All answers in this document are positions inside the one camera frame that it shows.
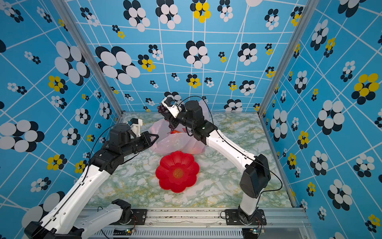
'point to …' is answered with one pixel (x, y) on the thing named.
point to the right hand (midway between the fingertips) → (168, 107)
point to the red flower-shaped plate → (177, 171)
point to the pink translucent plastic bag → (177, 140)
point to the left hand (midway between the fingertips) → (161, 134)
